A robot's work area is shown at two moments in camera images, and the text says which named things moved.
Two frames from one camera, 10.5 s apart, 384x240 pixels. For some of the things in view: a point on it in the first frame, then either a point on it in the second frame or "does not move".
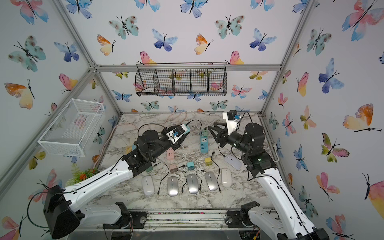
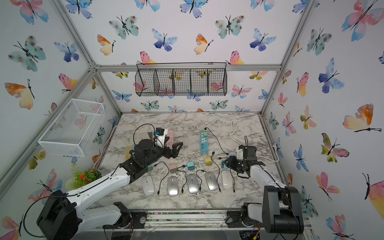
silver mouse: [192, 183] does not move
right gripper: [222, 133] to [231, 162]
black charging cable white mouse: [158, 191] does not move
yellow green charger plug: [208, 161] does not move
